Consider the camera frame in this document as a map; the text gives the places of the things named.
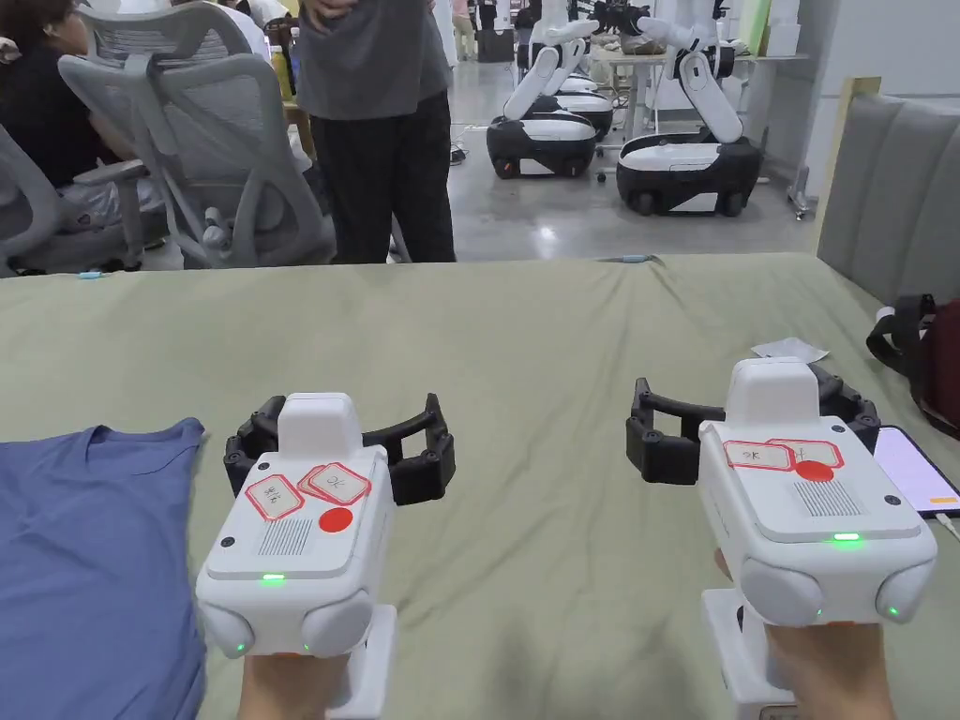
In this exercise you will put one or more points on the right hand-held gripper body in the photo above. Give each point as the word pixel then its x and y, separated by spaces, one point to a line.
pixel 810 517

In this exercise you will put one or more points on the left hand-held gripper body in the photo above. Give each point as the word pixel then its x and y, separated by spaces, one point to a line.
pixel 300 517

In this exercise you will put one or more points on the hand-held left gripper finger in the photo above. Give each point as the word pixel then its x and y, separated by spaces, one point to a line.
pixel 424 465
pixel 251 442

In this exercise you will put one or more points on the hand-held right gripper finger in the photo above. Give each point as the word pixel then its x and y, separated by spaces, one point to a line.
pixel 664 450
pixel 855 409

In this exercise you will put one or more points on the person's right hand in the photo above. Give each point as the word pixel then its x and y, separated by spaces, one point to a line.
pixel 840 667

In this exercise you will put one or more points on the person's left hand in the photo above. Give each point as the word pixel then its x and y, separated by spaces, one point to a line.
pixel 292 690

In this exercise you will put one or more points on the smartphone with lit screen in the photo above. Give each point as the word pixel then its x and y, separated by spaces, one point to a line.
pixel 915 469

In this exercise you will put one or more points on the white paper card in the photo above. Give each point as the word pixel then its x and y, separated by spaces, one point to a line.
pixel 787 348

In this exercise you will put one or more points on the dark red bag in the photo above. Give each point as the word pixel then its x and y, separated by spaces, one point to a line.
pixel 937 360

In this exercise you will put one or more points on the bed with pale green sheet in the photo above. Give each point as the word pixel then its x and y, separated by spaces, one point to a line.
pixel 525 360

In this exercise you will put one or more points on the blue shirt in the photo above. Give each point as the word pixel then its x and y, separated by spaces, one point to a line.
pixel 90 555

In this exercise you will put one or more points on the grey padded headboard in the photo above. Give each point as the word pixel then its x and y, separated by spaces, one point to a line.
pixel 892 187

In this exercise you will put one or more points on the white and black wheeled robot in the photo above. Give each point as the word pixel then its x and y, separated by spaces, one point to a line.
pixel 540 142
pixel 697 165

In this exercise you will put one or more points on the white desk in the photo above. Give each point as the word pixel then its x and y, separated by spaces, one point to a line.
pixel 637 75

